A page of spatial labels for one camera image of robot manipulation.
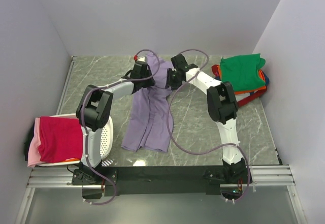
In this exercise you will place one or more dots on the black base beam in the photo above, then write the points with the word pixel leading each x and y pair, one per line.
pixel 161 180

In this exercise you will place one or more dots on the aluminium rail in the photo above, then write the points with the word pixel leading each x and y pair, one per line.
pixel 59 177

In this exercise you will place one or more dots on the red folded t shirt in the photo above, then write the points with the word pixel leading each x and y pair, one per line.
pixel 244 99

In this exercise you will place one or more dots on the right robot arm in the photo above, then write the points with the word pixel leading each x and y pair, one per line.
pixel 222 108

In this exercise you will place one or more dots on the pink t shirt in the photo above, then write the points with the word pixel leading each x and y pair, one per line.
pixel 34 157

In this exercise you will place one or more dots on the orange folded t shirt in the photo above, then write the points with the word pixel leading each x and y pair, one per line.
pixel 260 75

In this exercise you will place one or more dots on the black garment in basket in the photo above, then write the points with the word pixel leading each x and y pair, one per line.
pixel 27 141

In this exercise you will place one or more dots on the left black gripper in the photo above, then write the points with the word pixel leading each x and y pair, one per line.
pixel 151 83

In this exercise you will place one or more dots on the magenta t shirt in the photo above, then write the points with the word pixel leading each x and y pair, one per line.
pixel 61 139

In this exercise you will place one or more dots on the lavender t shirt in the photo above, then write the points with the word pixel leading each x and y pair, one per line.
pixel 149 116

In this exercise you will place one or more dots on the blue folded t shirt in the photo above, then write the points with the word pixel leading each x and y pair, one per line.
pixel 267 80

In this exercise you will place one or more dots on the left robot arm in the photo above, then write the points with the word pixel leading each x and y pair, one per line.
pixel 94 110

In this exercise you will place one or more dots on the green folded t shirt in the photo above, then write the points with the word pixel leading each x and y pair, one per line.
pixel 241 71

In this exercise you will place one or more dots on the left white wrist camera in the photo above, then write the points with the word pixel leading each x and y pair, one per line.
pixel 140 58

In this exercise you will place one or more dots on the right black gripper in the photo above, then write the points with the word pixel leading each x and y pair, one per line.
pixel 169 82

